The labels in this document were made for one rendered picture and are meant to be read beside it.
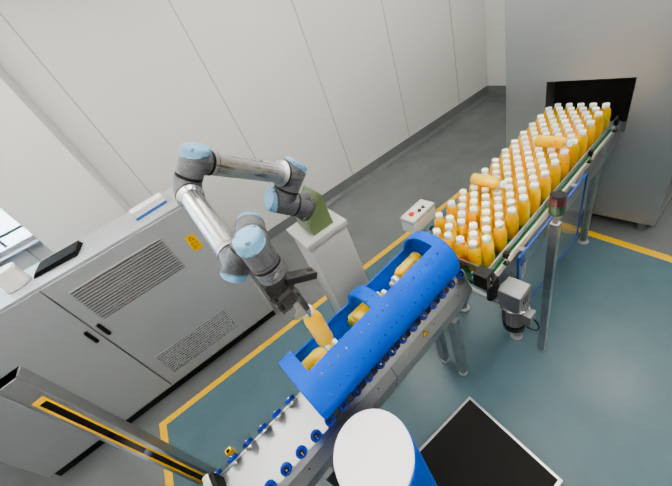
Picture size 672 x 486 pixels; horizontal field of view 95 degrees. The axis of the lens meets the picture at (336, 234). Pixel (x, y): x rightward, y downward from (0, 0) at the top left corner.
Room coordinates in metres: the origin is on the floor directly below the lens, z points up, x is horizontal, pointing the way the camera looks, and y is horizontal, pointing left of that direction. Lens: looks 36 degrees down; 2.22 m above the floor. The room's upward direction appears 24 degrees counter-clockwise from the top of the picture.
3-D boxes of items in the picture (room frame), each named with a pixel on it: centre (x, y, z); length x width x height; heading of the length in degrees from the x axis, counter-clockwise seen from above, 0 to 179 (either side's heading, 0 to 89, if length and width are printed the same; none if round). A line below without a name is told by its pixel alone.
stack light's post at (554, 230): (0.93, -0.94, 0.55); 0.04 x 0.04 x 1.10; 26
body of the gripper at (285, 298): (0.73, 0.23, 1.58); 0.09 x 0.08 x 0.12; 115
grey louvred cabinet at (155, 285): (2.09, 1.96, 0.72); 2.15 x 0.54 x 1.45; 109
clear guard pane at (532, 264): (1.12, -1.12, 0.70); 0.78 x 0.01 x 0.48; 116
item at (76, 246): (2.16, 1.88, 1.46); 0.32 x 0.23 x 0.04; 109
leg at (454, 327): (1.00, -0.41, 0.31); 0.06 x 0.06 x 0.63; 26
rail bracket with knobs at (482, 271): (0.93, -0.56, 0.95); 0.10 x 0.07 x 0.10; 26
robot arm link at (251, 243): (0.74, 0.23, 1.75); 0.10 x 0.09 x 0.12; 6
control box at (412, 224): (1.44, -0.50, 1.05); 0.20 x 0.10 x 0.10; 116
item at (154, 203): (2.32, 1.20, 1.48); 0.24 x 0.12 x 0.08; 117
